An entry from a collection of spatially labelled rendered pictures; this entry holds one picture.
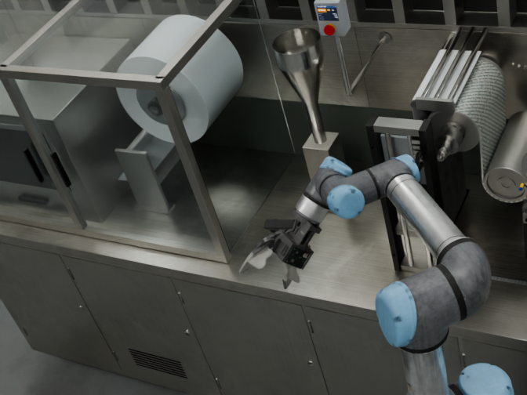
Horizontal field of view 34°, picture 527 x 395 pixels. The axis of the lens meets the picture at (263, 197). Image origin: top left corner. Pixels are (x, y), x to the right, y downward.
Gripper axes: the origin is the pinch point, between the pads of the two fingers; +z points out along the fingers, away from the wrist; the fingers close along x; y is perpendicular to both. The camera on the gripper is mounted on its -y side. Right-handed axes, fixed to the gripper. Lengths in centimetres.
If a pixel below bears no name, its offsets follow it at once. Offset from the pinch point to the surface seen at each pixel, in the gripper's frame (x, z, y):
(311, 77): 13, -47, -44
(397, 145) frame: 23, -44, -10
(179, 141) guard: -11, -13, -50
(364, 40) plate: 30, -64, -55
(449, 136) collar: 30, -53, -2
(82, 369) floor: 57, 117, -141
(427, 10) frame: 36, -81, -44
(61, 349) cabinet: 41, 109, -139
